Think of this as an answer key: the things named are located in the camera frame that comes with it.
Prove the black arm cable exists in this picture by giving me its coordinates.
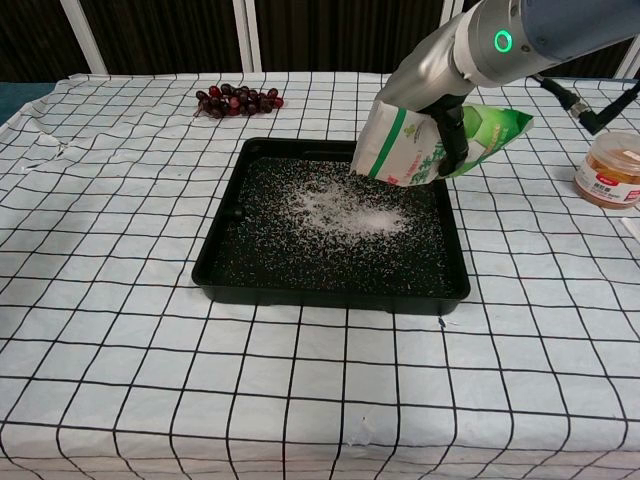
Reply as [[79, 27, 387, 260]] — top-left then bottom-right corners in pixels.
[[529, 74, 640, 136]]

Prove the white black checked tablecloth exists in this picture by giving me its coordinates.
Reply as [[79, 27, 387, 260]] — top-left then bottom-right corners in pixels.
[[0, 72, 640, 480]]

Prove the bunch of red grapes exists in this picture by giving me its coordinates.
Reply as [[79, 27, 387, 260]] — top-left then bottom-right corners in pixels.
[[193, 83, 286, 120]]

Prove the clear jar of orange snacks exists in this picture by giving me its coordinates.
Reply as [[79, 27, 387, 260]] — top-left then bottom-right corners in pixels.
[[572, 131, 640, 211]]

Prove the green and white bag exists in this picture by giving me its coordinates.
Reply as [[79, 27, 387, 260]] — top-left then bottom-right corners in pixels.
[[348, 98, 535, 190]]

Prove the black square tray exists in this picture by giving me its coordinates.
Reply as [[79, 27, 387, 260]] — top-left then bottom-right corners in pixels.
[[191, 137, 473, 315]]

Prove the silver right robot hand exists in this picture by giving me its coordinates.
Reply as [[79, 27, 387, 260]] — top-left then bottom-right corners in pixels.
[[382, 23, 475, 179]]

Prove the white salt pile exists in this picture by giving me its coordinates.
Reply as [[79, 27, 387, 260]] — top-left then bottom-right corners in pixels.
[[294, 179, 406, 236]]

